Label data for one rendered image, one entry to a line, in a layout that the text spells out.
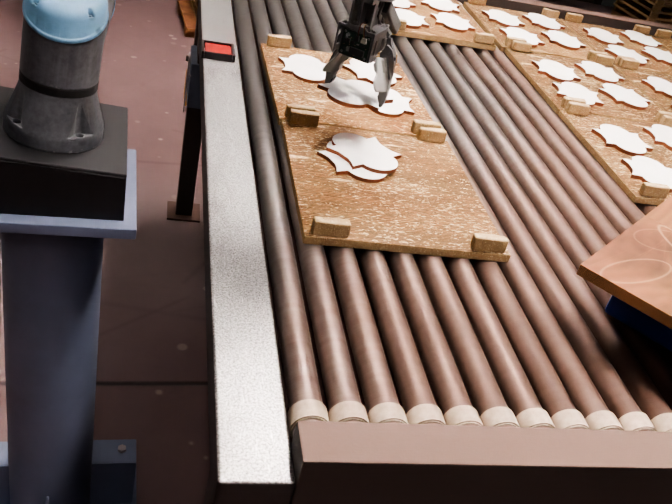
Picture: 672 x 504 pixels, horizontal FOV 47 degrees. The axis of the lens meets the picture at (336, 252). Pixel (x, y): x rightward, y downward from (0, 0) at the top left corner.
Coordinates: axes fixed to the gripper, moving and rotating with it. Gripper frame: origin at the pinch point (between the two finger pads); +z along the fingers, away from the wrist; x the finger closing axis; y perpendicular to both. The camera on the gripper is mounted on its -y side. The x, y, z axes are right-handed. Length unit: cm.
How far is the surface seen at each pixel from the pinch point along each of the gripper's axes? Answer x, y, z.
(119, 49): -199, -188, 104
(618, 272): 54, 27, 0
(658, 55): 47, -140, 8
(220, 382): 16, 68, 13
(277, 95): -19.4, -7.7, 10.2
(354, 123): -1.9, -9.1, 10.2
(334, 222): 13.3, 32.6, 7.7
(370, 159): 8.2, 6.4, 8.5
